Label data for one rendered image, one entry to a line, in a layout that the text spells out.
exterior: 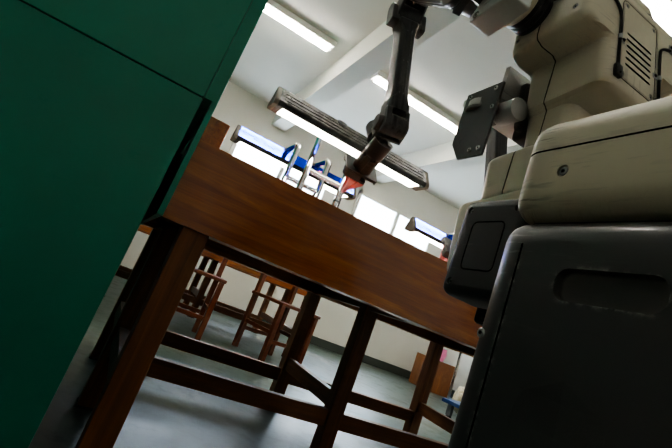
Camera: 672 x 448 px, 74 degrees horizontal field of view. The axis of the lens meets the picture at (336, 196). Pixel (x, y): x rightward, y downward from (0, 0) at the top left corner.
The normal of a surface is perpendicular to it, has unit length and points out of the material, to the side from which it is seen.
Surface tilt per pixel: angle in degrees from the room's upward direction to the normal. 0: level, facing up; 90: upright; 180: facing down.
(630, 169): 90
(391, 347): 90
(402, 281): 90
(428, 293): 90
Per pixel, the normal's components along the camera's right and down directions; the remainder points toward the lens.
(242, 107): 0.42, -0.07
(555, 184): -0.83, -0.42
